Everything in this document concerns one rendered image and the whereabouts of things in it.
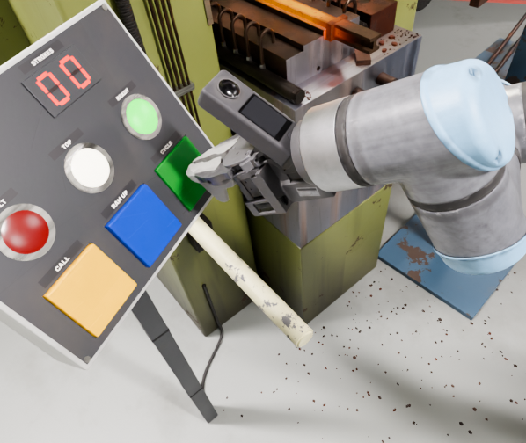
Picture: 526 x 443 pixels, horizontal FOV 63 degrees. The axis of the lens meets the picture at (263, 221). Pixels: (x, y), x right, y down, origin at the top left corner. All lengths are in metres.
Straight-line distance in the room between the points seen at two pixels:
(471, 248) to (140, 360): 1.33
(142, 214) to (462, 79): 0.37
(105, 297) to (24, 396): 1.25
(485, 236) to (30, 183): 0.45
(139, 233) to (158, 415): 1.05
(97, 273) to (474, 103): 0.40
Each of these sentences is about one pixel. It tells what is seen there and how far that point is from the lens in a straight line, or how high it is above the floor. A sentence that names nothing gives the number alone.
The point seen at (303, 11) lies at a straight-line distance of 0.97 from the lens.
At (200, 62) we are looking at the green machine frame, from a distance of 0.92.
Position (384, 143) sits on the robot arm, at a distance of 0.38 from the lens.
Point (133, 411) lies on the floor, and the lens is 1.56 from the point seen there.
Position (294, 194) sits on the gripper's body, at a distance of 0.50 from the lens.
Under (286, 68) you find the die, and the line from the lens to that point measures 0.87.
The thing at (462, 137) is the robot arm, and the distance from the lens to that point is 0.36.
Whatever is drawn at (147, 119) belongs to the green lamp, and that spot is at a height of 1.09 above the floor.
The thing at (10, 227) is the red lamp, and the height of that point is 1.10.
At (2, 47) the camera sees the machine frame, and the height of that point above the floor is 0.96.
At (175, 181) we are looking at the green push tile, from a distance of 0.58.
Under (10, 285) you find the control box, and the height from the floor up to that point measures 1.07.
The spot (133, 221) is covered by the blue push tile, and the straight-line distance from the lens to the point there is 0.54.
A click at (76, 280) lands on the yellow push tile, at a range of 0.51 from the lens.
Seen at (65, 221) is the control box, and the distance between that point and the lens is 0.51.
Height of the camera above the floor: 1.40
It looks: 50 degrees down
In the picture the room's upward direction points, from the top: 8 degrees counter-clockwise
